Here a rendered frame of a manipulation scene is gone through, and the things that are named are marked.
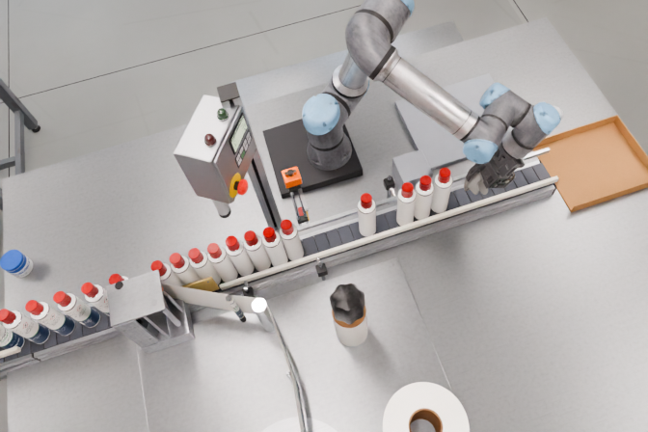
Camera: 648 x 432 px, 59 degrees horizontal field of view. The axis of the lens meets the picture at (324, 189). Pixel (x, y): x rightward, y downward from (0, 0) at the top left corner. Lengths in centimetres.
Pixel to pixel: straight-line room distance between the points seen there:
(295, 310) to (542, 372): 70
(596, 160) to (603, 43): 163
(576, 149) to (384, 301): 84
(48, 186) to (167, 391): 89
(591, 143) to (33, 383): 189
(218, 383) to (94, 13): 289
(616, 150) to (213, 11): 255
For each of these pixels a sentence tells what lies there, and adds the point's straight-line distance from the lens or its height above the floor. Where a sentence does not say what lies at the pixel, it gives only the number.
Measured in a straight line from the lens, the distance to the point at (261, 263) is 170.
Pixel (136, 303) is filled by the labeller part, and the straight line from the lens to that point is 153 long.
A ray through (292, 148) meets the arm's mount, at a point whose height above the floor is 85.
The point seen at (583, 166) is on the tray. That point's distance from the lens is 205.
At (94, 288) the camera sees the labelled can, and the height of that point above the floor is 107.
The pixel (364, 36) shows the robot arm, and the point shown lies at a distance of 143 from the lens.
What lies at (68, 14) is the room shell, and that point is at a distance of 416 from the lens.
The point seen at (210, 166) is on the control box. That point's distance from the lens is 126.
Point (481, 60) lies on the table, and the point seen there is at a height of 83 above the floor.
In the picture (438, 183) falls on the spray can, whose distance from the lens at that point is 167.
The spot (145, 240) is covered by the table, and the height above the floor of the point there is 83.
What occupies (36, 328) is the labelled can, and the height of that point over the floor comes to 96.
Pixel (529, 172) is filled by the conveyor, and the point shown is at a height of 88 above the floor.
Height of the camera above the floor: 248
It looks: 60 degrees down
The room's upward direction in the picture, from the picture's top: 10 degrees counter-clockwise
